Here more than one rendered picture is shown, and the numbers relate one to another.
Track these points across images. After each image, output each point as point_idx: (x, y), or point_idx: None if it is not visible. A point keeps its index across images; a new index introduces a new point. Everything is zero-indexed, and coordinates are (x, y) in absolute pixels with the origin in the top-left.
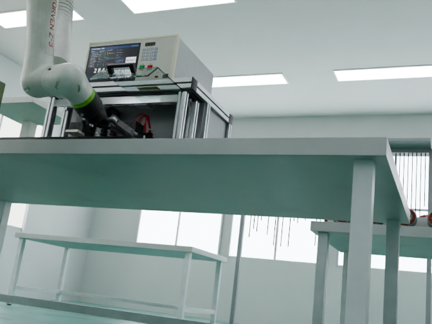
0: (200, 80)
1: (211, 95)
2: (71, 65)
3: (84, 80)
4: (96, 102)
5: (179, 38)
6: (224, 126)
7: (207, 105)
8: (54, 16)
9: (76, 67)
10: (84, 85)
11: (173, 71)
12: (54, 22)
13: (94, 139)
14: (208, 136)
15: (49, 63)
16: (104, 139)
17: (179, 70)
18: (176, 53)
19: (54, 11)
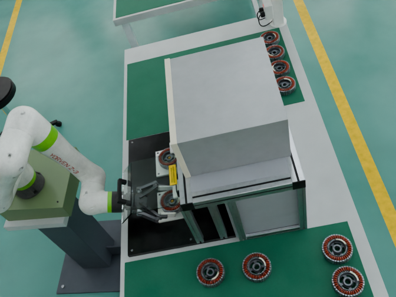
0: (252, 143)
1: (230, 195)
2: (80, 205)
3: (92, 213)
4: (116, 211)
5: (175, 147)
6: (290, 190)
7: (227, 204)
8: (62, 159)
9: (82, 208)
10: (95, 213)
11: (184, 171)
12: (66, 162)
13: (121, 236)
14: (250, 211)
15: (83, 180)
16: (121, 244)
17: (197, 162)
18: (179, 158)
19: (58, 159)
